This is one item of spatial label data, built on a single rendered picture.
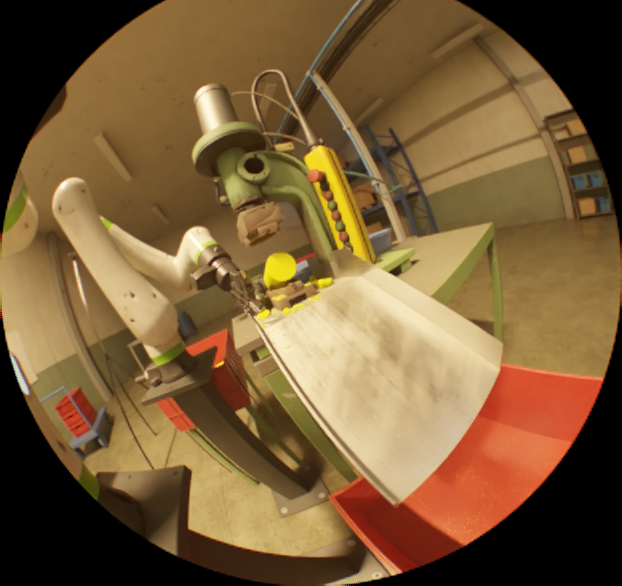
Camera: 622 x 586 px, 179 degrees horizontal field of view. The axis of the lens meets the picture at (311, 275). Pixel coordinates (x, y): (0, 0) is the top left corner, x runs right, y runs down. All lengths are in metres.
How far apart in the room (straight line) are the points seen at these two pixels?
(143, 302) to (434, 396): 0.55
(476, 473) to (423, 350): 0.38
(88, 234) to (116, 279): 0.13
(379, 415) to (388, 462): 0.07
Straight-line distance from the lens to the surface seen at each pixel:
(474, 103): 5.63
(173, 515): 0.30
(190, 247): 0.63
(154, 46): 3.31
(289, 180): 0.58
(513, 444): 0.63
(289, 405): 0.44
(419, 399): 0.31
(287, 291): 0.44
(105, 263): 0.52
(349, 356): 0.32
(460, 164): 5.56
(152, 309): 0.48
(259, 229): 0.44
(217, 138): 0.53
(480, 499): 0.58
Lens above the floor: 1.11
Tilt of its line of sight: 7 degrees down
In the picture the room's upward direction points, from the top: 23 degrees counter-clockwise
